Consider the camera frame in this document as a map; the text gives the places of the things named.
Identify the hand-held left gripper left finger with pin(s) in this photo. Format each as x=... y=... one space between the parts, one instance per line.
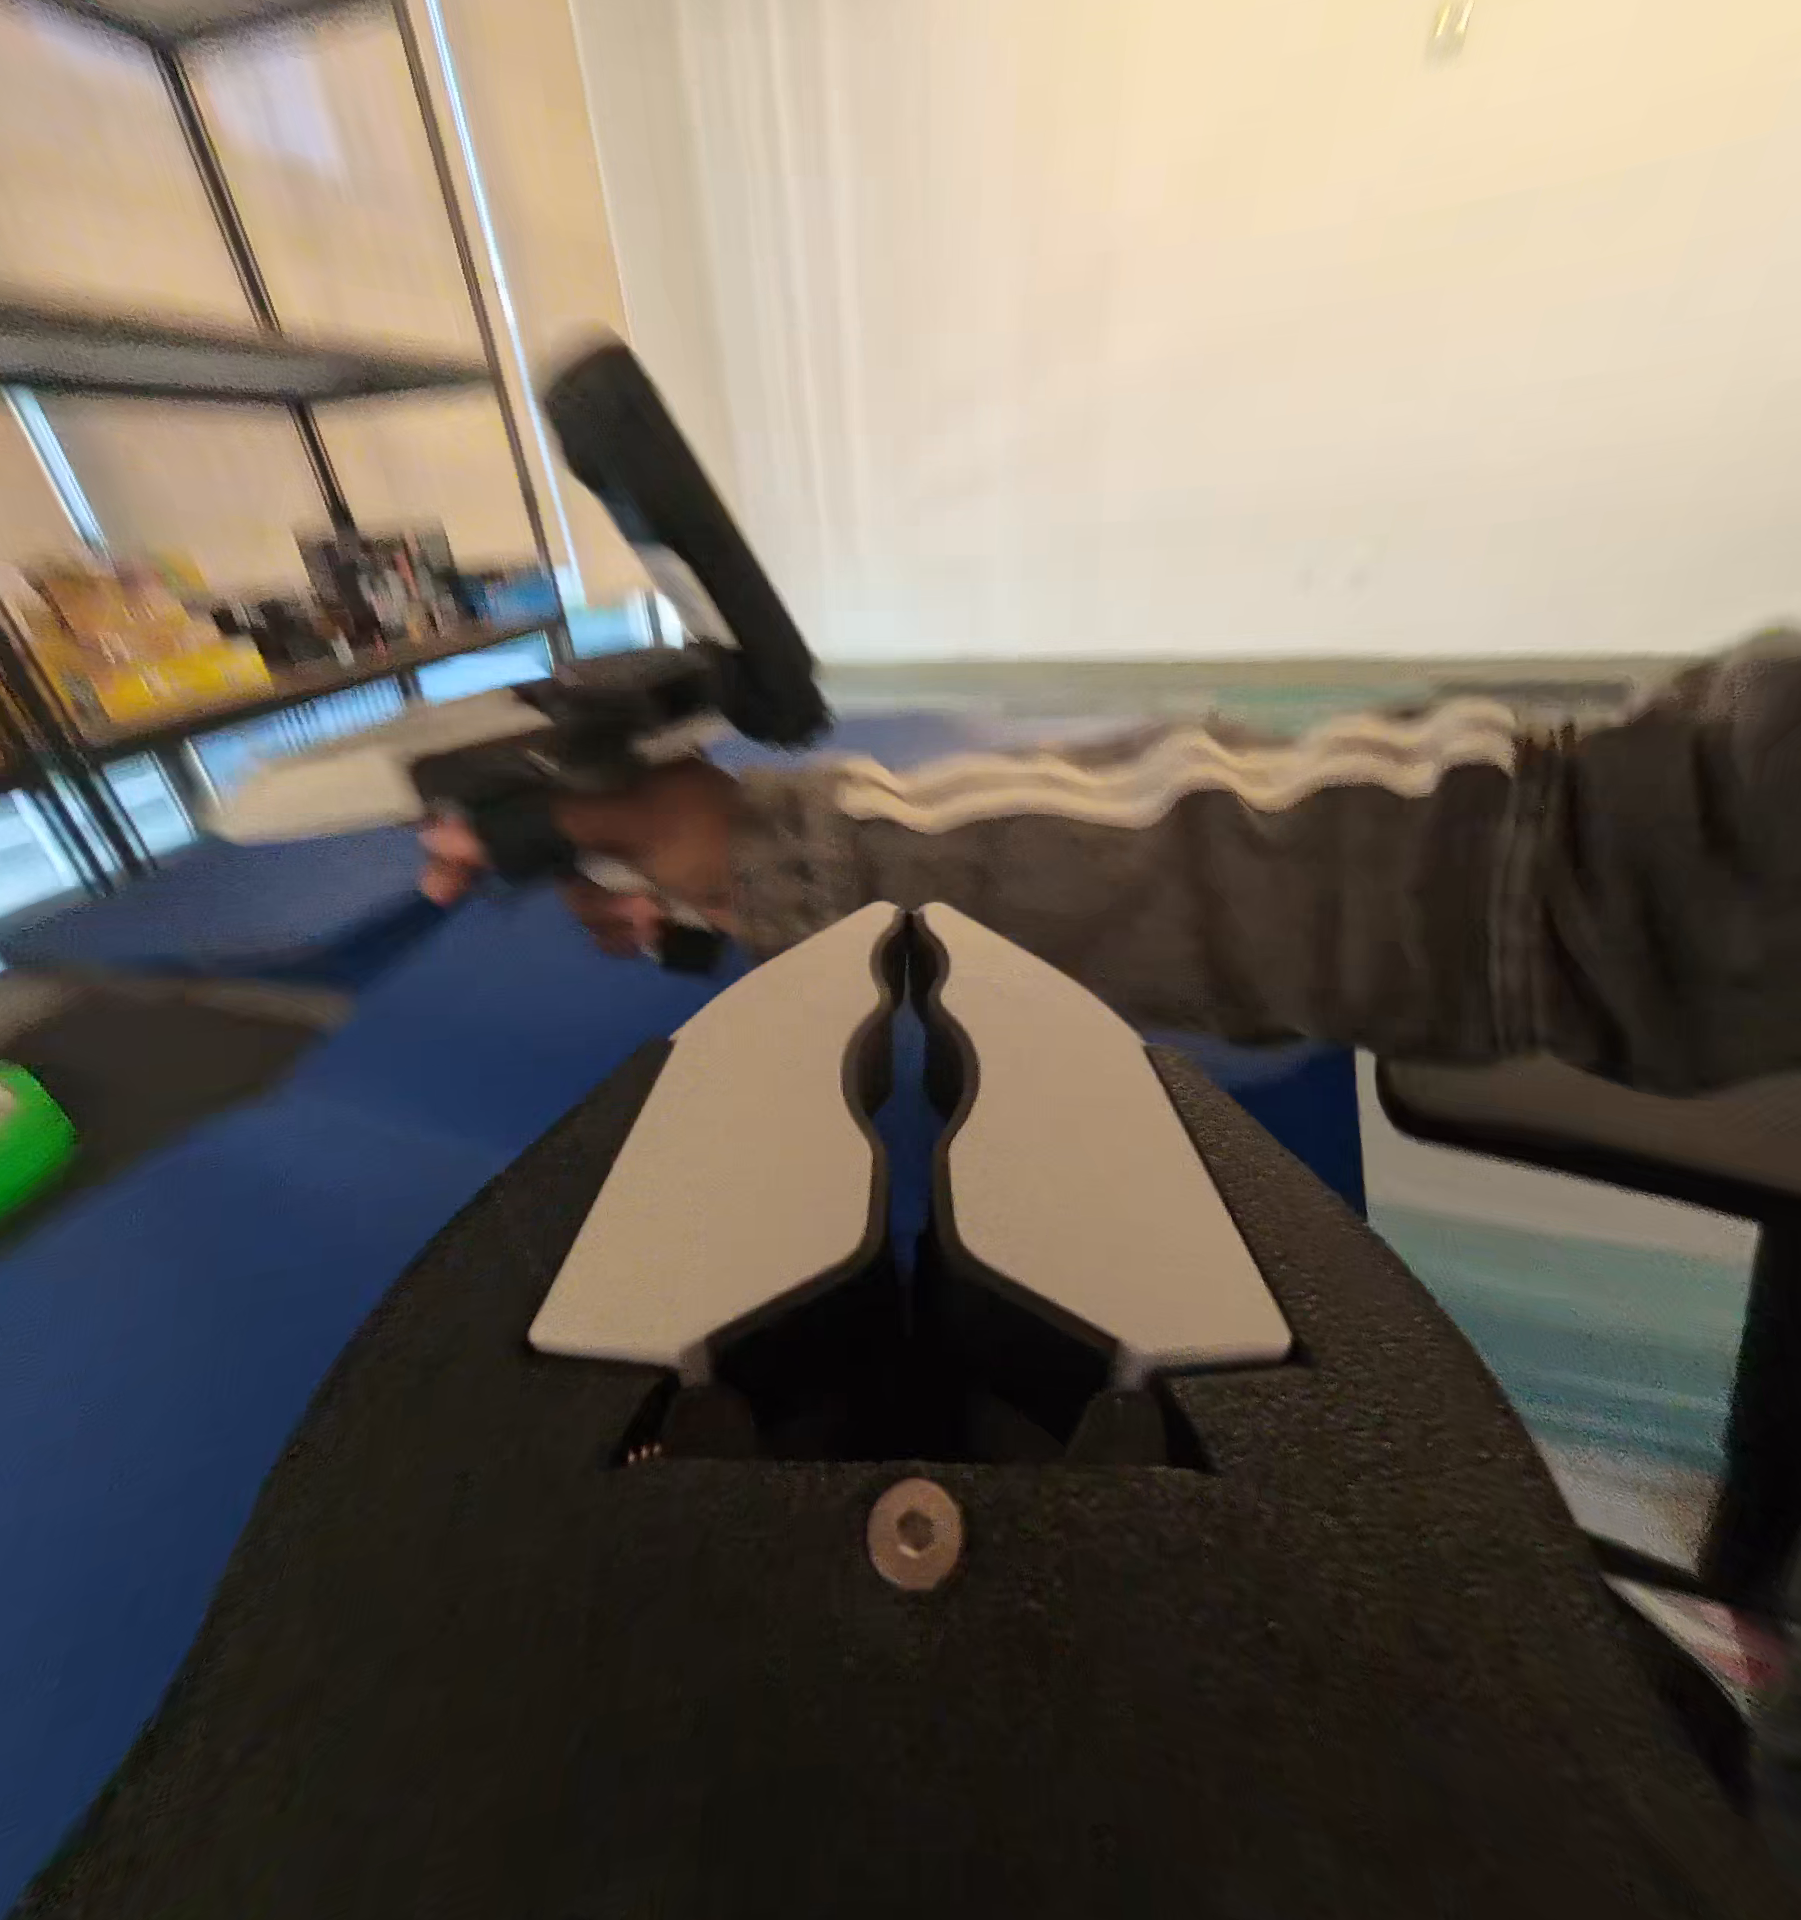
x=734 y=1171

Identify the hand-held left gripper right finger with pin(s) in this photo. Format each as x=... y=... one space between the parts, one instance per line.
x=1095 y=1171

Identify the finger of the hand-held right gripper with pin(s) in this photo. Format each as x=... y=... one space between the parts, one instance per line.
x=375 y=772

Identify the person's right forearm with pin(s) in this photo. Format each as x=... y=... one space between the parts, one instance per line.
x=1291 y=900

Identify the blue desk with wooden edge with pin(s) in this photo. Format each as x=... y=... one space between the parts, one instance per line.
x=317 y=1273

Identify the person's right hand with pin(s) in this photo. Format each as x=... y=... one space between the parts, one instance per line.
x=652 y=847

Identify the small blue box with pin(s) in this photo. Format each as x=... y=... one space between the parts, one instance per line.
x=518 y=601

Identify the row of small dark bottles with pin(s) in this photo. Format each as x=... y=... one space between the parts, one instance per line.
x=375 y=593

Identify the pile of yellow packets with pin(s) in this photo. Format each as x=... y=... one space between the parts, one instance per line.
x=133 y=653

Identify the dark flat tray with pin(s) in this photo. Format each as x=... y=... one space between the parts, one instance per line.
x=163 y=1048

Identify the metal shelf rack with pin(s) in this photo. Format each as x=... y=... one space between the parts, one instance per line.
x=163 y=353

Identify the black office chair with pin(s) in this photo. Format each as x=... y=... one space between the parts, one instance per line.
x=1589 y=1125

